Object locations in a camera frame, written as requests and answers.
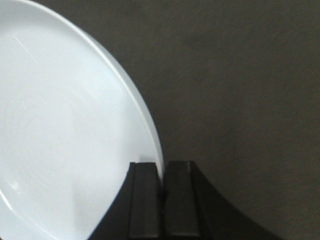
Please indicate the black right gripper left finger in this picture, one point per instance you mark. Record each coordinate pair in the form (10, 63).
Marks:
(135, 213)

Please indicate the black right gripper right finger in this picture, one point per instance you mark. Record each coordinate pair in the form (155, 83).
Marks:
(195, 210)

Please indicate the pale blue round tray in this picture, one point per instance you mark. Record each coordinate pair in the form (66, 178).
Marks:
(71, 122)

